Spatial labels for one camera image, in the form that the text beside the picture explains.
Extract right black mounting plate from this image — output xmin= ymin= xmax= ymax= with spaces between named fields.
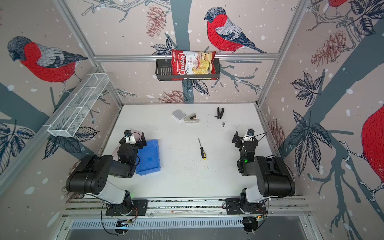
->
xmin=223 ymin=198 xmax=267 ymax=215

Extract blue plastic bin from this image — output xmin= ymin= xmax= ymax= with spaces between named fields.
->
xmin=136 ymin=140 xmax=161 ymax=176

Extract pink plastic case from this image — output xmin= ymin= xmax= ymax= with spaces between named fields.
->
xmin=130 ymin=131 xmax=142 ymax=143

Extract black mounting plate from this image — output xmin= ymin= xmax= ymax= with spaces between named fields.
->
xmin=223 ymin=198 xmax=267 ymax=215
xmin=106 ymin=200 xmax=148 ymax=217

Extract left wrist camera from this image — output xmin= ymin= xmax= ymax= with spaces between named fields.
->
xmin=124 ymin=130 xmax=136 ymax=144

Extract grey square box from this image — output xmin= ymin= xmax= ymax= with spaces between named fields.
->
xmin=172 ymin=109 xmax=187 ymax=122

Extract small beige stapler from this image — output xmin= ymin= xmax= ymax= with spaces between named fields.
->
xmin=184 ymin=113 xmax=200 ymax=124

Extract red cassava chips bag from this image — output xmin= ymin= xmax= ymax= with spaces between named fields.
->
xmin=171 ymin=50 xmax=216 ymax=75

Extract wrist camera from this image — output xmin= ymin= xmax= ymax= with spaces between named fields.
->
xmin=242 ymin=128 xmax=255 ymax=143
xmin=124 ymin=130 xmax=136 ymax=144

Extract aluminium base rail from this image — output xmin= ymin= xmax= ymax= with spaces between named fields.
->
xmin=60 ymin=197 xmax=312 ymax=218

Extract black yellow screwdriver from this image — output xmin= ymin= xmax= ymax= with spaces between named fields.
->
xmin=198 ymin=139 xmax=207 ymax=160

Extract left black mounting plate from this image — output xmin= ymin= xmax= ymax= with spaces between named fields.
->
xmin=106 ymin=200 xmax=148 ymax=217

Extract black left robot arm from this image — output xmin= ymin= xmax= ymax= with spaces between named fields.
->
xmin=66 ymin=130 xmax=147 ymax=213

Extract black wire wall basket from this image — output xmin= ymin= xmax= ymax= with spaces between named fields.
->
xmin=156 ymin=58 xmax=221 ymax=81

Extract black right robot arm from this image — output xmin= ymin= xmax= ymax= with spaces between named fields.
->
xmin=232 ymin=129 xmax=296 ymax=214

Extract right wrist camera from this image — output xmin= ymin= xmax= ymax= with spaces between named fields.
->
xmin=242 ymin=128 xmax=255 ymax=143

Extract black staple remover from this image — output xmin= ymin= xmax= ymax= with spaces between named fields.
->
xmin=216 ymin=107 xmax=225 ymax=119

